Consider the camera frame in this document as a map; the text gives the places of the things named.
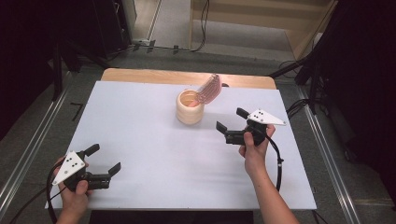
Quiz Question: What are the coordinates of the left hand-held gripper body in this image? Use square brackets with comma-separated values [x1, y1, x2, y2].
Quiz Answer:
[51, 150, 112, 193]

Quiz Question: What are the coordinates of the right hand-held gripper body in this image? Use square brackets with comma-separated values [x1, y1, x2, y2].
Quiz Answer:
[224, 108, 288, 147]

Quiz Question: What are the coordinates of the beige ribbed cup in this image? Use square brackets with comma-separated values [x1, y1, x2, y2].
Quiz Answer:
[175, 89, 205, 126]

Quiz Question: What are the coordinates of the pink hairbrush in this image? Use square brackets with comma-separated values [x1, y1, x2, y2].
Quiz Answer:
[188, 73, 223, 108]

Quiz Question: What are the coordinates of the person's left hand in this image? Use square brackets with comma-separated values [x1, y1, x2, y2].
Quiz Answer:
[54, 157, 93, 219]

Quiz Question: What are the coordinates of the person's right hand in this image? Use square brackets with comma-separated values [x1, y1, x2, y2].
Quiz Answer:
[238, 123, 276, 180]

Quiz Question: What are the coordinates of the white board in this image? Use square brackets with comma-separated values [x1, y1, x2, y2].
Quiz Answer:
[45, 80, 318, 211]

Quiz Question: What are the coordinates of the black stand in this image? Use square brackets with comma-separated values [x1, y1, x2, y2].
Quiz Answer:
[50, 38, 110, 102]
[269, 50, 326, 116]

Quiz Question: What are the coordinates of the wooden table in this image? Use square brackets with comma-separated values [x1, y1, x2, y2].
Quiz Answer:
[101, 68, 277, 91]

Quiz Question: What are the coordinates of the black cabinet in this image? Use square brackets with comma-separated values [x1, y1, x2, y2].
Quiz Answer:
[92, 0, 133, 60]

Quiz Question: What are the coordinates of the left hand-held gripper cable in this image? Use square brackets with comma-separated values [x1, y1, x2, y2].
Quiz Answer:
[8, 161, 68, 224]

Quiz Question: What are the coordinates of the hand-held gripper cable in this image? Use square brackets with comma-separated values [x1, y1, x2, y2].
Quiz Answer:
[8, 161, 68, 224]
[260, 129, 285, 192]

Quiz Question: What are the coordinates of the black cable bundle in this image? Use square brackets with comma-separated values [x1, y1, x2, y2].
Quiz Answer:
[286, 98, 312, 119]

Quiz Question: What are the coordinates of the right hand-held gripper cable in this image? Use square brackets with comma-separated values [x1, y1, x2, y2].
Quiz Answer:
[260, 129, 285, 192]

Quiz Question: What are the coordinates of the metal floor rail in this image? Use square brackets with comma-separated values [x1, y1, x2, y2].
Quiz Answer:
[0, 71, 76, 216]
[295, 87, 362, 224]

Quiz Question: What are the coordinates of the hanging black cable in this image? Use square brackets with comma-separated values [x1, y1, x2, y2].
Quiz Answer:
[148, 0, 211, 53]

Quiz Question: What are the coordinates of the light wooden frame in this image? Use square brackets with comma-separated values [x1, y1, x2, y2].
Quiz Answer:
[189, 0, 339, 61]

